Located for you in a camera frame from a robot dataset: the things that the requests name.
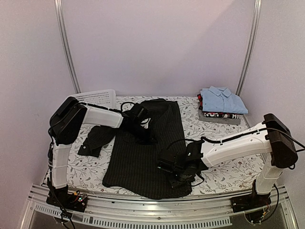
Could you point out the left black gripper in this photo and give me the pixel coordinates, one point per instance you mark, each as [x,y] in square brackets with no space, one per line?
[147,140]

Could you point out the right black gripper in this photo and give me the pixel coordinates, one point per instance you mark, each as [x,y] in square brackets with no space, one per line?
[175,183]

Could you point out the black pinstriped long sleeve shirt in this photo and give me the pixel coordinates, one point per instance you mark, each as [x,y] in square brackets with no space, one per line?
[133,165]

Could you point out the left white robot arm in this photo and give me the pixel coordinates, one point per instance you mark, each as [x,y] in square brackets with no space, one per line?
[65,125]

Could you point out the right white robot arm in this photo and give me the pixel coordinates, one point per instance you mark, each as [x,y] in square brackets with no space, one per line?
[270,137]

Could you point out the white plastic basket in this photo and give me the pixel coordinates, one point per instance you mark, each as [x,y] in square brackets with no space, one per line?
[106,98]

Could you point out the floral patterned table mat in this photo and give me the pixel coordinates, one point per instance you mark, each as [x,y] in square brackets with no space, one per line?
[201,154]

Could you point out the red black plaid folded shirt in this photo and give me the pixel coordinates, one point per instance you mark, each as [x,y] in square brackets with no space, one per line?
[200,99]

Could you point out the black white printed folded shirt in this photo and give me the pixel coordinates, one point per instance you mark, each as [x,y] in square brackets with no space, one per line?
[221,115]

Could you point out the light blue folded shirt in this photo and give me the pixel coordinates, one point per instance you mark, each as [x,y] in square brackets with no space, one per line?
[221,99]

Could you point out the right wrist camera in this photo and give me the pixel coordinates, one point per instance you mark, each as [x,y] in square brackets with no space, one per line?
[166,163]

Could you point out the aluminium front rail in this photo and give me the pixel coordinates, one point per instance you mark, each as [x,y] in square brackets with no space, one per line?
[116,211]

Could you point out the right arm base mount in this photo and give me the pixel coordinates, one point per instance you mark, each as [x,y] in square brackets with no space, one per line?
[249,201]

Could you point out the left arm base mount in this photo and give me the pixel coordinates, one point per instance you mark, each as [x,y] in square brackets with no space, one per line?
[75,201]

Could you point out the left aluminium frame post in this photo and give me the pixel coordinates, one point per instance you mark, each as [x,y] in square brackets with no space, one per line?
[65,44]

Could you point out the aluminium frame post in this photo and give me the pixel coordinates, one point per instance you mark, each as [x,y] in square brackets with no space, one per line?
[65,44]
[250,46]

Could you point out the right aluminium frame post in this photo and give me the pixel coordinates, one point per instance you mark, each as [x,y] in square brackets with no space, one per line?
[250,46]

